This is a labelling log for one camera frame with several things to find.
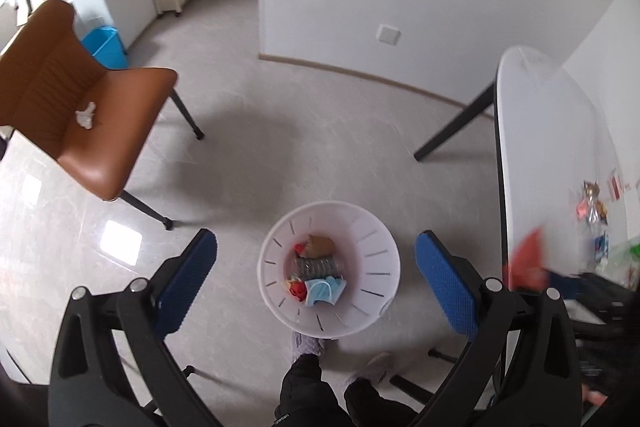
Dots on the person's black pants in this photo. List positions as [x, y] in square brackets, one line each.
[305, 397]

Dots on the white crumpled tissue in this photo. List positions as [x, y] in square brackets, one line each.
[86, 116]

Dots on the clear green bottle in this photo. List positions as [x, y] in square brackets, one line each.
[627, 259]

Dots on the blue face mask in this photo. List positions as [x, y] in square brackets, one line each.
[322, 291]

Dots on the clear plastic wrapper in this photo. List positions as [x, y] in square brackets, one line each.
[596, 216]

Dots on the red packet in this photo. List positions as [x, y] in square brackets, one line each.
[527, 262]

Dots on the red and white card box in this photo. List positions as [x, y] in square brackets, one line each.
[615, 185]

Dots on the blue plastic bin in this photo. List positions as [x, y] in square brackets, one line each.
[107, 47]

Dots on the red paper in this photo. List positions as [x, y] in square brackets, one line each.
[298, 291]

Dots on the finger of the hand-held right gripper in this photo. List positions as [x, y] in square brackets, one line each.
[567, 283]

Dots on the black table leg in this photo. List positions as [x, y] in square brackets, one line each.
[455, 122]
[410, 389]

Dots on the black foam net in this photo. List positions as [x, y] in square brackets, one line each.
[315, 266]

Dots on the grey fuzzy slipper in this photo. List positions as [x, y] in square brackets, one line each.
[306, 347]

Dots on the brown paper piece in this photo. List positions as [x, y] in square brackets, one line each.
[321, 247]

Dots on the brown snack wrapper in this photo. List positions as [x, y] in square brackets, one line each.
[591, 189]

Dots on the colourful folded paper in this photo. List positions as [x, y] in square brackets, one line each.
[601, 243]

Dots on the white wall outlet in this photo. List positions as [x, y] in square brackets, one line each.
[388, 34]

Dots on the brown leather chair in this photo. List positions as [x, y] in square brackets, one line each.
[100, 107]

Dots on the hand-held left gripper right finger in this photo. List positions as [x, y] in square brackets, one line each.
[445, 287]

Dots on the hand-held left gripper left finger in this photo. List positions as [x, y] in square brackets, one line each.
[187, 282]

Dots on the person's right hand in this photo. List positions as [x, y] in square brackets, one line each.
[595, 398]

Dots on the pink folded paper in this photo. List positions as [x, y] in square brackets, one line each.
[582, 209]

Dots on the white plastic trash bin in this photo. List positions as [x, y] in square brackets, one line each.
[370, 257]

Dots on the small red wrapper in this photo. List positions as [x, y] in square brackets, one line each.
[301, 249]

